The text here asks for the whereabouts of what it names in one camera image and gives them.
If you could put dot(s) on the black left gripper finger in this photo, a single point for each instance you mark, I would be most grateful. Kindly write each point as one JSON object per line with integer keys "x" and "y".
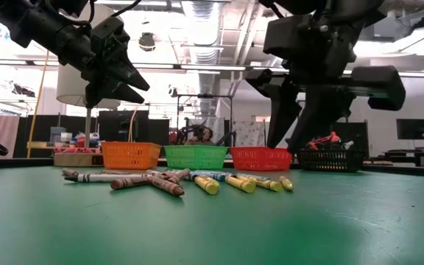
{"x": 116, "y": 94}
{"x": 129, "y": 75}

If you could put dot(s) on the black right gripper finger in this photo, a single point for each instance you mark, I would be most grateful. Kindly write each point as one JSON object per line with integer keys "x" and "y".
{"x": 283, "y": 110}
{"x": 322, "y": 106}

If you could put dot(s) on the brown crayon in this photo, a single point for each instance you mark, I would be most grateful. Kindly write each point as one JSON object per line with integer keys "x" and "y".
{"x": 70, "y": 172}
{"x": 120, "y": 171}
{"x": 129, "y": 183}
{"x": 166, "y": 186}
{"x": 178, "y": 174}

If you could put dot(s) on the blue crayon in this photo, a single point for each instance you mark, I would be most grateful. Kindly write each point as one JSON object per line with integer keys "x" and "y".
{"x": 210, "y": 175}
{"x": 250, "y": 176}

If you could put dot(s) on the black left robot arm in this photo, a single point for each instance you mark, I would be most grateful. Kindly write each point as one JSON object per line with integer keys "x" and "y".
{"x": 31, "y": 25}

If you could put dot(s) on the white cylindrical lamp shade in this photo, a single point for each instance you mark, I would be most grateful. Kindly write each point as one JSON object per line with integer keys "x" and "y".
{"x": 70, "y": 88}

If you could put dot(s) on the black partition panel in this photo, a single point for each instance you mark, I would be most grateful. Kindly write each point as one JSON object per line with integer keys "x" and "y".
{"x": 120, "y": 127}
{"x": 42, "y": 129}

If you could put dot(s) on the red tool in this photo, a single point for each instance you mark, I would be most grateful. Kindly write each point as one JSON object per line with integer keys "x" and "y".
{"x": 326, "y": 140}

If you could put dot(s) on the black ceiling device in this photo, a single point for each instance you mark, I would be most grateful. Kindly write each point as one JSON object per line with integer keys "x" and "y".
{"x": 147, "y": 41}

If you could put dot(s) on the white patterned cloth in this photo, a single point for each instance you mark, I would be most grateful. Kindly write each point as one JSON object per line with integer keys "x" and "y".
{"x": 247, "y": 133}

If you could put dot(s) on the metal lamp pole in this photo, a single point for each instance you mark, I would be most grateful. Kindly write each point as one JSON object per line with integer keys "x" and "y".
{"x": 88, "y": 127}

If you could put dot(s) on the black monitor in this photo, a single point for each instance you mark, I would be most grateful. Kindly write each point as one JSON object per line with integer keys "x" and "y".
{"x": 412, "y": 129}

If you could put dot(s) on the red plastic basket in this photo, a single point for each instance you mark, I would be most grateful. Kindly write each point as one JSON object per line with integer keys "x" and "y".
{"x": 260, "y": 159}

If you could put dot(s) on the black plastic basket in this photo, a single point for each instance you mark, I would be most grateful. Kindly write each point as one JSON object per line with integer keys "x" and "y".
{"x": 329, "y": 160}

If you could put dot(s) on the red item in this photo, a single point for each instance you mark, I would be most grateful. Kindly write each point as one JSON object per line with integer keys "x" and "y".
{"x": 81, "y": 141}

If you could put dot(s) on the orange plastic basket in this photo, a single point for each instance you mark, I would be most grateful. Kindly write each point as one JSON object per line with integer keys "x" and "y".
{"x": 131, "y": 155}

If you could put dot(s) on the dark desk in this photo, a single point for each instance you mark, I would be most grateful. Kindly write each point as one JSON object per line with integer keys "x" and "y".
{"x": 403, "y": 152}

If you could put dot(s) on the grey blue container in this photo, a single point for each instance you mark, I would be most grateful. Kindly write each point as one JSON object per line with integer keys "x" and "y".
{"x": 57, "y": 134}

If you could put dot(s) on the person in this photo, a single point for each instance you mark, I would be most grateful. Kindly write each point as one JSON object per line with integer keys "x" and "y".
{"x": 204, "y": 135}

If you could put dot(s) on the ceiling light strip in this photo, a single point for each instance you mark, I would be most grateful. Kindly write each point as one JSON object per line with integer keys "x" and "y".
{"x": 212, "y": 67}

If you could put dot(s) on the green plastic basket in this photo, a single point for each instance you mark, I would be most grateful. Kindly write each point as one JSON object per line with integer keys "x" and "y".
{"x": 195, "y": 157}

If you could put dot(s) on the green table mat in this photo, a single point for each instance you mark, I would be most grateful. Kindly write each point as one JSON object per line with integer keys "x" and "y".
{"x": 197, "y": 228}

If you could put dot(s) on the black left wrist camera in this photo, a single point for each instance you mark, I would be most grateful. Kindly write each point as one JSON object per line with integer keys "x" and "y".
{"x": 110, "y": 35}

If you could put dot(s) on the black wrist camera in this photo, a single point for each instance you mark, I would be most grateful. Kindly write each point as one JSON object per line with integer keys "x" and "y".
{"x": 110, "y": 35}
{"x": 282, "y": 37}

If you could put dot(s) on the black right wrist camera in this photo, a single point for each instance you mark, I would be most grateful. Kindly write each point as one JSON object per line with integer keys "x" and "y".
{"x": 282, "y": 37}

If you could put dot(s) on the black rig frame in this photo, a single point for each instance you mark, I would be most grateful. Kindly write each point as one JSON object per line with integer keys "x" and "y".
{"x": 204, "y": 96}

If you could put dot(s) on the silver ceiling duct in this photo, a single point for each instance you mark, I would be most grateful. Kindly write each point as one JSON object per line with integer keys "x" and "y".
{"x": 204, "y": 40}

